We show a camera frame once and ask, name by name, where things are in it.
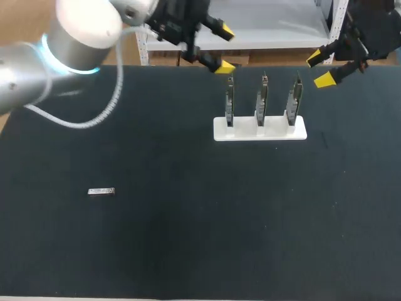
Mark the small circuit board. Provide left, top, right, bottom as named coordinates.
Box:
left=255, top=71, right=270, bottom=127
left=224, top=73, right=236, bottom=128
left=286, top=70, right=304, bottom=127

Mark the small silver optical module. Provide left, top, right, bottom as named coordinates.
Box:
left=87, top=187, right=116, bottom=196

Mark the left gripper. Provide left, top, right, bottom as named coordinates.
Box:
left=144, top=0, right=236, bottom=75

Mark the white cable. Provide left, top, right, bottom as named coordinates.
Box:
left=24, top=24, right=157, bottom=129

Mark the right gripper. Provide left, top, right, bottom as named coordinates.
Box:
left=306, top=0, right=401, bottom=89

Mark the grey metal shelf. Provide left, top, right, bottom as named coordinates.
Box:
left=135, top=0, right=350, bottom=66

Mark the white stand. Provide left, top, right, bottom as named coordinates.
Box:
left=213, top=115, right=308, bottom=142

